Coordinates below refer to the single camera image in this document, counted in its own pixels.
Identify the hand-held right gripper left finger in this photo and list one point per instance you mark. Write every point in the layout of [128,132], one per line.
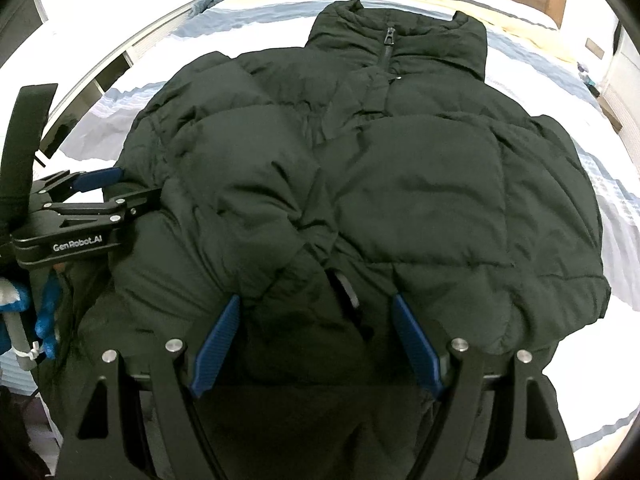
[219,345]

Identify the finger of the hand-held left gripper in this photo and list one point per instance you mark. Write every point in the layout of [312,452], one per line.
[135,202]
[102,177]

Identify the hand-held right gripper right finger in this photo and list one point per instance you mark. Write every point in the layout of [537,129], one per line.
[415,345]

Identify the black puffer jacket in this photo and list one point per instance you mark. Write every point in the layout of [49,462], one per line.
[400,185]

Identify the person's left hand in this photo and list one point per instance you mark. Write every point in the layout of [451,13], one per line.
[47,310]

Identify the white shelf unit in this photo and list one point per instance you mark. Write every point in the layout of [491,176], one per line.
[112,72]

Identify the blue cloth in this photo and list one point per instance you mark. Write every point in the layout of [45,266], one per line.
[210,0]

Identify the striped bed sheet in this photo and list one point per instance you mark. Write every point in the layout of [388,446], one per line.
[550,60]

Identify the white bedside cabinet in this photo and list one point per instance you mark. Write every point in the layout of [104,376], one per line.
[625,67]

